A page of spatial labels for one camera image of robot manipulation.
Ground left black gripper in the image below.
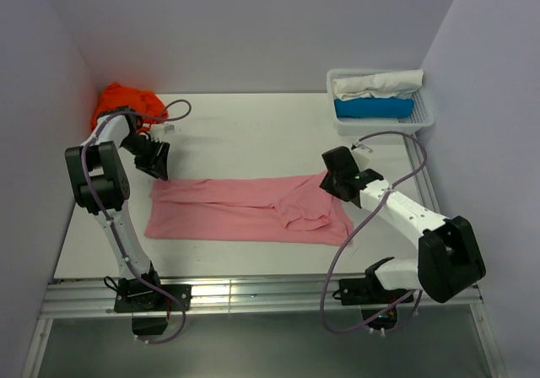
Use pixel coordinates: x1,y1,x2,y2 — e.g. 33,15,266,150
121,132,170,181

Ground pink t shirt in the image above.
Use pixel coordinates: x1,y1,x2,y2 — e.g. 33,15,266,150
144,174,354,246

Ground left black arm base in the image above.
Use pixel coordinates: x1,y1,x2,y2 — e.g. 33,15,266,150
103,276,192,339

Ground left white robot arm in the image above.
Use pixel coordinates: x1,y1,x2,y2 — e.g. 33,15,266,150
64,106,170,310

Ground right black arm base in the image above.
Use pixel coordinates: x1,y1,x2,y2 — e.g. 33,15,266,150
332,272,408,331

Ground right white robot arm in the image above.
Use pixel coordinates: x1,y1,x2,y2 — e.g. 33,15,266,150
321,146,486,305

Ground orange t shirt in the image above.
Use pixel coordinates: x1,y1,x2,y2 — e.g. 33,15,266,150
90,82,169,131

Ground rolled blue t shirt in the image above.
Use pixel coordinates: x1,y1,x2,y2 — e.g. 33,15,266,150
333,97,414,119

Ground white plastic basket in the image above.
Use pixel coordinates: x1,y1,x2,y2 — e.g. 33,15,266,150
327,68,435,136

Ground rolled white t shirt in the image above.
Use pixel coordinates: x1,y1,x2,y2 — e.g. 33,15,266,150
330,69,424,101

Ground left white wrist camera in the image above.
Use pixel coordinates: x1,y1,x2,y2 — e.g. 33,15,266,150
150,123,176,138

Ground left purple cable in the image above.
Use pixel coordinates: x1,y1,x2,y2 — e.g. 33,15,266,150
82,99,193,346

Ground purple cable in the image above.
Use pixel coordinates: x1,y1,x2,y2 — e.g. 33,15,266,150
319,131,429,336
82,99,193,346

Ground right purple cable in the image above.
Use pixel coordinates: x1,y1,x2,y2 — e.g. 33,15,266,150
319,131,429,336

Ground aluminium rail frame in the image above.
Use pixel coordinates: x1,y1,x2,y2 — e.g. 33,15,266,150
20,132,507,378

